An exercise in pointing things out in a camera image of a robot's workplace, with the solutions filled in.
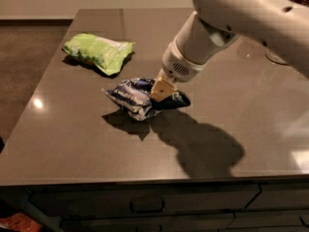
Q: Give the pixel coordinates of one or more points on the white gripper with vent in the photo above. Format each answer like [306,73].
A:
[176,67]

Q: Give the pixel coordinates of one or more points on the blue chip bag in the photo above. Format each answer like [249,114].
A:
[133,97]

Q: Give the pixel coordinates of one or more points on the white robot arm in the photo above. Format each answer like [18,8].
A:
[282,26]

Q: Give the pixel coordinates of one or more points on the green chip bag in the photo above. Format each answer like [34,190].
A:
[107,55]

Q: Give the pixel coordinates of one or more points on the dark cabinet drawer front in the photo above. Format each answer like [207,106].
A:
[114,203]

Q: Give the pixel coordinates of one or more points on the red object on floor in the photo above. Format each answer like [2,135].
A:
[18,223]

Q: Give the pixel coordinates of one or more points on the dark drawer handle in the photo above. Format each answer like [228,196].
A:
[147,207]

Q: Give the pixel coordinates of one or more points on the right drawer handle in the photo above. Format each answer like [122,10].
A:
[305,221]

